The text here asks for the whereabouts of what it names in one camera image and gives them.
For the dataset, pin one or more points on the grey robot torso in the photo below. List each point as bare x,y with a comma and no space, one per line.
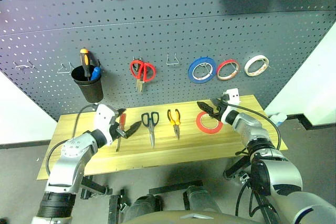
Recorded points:
183,217

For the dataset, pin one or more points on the thin red tape roll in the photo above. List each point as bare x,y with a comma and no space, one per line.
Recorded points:
219,71

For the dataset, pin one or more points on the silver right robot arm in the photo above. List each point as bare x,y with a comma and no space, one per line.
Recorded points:
252,129

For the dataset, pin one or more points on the black metal table crossbar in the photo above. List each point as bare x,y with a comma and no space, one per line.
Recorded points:
176,187

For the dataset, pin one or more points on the white tape roll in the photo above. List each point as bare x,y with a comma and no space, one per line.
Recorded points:
246,66

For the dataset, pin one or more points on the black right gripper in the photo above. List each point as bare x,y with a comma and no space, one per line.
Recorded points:
221,112

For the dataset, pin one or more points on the wide red tape roll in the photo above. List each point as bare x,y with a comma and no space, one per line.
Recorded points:
202,127

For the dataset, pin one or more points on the blue tape roll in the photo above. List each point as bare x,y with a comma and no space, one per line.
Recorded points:
191,73

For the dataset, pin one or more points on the orange and black screwdriver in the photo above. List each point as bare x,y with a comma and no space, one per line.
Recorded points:
84,61

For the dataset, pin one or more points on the dark rounded grey housing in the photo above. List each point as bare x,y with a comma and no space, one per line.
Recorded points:
144,205
202,199

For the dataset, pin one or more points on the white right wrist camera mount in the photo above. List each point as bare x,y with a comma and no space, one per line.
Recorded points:
233,94

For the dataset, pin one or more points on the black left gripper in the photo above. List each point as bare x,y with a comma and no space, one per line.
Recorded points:
118,130

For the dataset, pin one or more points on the black metal table strut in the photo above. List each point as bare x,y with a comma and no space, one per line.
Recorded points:
236,167
94,186

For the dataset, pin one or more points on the clear plastic bottle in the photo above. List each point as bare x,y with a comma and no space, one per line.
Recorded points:
281,116
275,122

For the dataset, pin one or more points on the black metal table leg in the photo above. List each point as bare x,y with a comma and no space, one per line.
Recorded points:
114,208

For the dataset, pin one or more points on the black plastic cup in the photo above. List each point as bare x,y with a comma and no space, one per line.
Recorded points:
92,90

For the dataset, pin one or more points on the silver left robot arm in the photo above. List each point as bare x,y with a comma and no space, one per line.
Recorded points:
68,161

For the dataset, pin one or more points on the grey metal pegboard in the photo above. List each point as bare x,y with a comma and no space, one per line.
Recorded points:
168,24

